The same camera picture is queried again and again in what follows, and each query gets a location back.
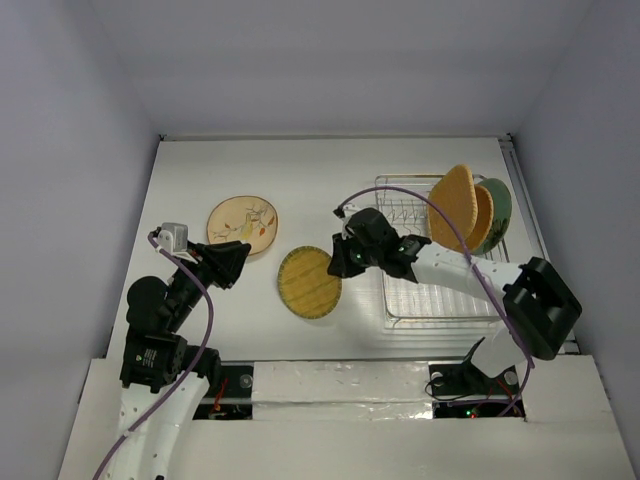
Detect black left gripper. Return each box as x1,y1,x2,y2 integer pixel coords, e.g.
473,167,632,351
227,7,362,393
166,236,250,328

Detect green rim woven plate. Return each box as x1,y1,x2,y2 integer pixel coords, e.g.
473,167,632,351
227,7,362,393
277,246,342,320

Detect beige leaf pattern plate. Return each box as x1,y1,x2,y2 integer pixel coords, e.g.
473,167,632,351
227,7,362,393
206,195,279,256

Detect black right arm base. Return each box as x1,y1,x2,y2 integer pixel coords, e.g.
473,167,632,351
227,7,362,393
425,338,518,402

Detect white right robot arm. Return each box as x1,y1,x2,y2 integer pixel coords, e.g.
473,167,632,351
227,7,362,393
327,208,583,392

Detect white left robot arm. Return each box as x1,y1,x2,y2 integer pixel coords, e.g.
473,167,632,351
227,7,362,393
105,241,250,479

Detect large orange woven plate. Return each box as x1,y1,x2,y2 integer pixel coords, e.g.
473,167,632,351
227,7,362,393
428,164,478,251

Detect white foam front panel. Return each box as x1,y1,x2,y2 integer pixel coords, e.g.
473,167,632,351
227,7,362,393
251,360,433,421

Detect small orange woven plate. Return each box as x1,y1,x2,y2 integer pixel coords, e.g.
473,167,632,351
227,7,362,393
466,185,494,252

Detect green flower pattern plate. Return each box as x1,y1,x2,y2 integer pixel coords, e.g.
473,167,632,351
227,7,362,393
478,178,513,254

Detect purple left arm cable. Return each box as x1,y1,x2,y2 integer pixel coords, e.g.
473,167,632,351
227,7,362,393
94,230,215,480

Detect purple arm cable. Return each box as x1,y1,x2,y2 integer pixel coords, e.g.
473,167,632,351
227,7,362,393
334,186,536,416
94,230,215,480

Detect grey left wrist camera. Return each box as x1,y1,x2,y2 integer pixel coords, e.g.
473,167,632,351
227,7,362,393
152,222,190,259

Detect metal wire dish rack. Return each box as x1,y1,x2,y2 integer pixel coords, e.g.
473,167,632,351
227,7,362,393
375,175,500,329

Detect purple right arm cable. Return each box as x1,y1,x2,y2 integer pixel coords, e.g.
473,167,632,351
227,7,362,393
334,186,536,416

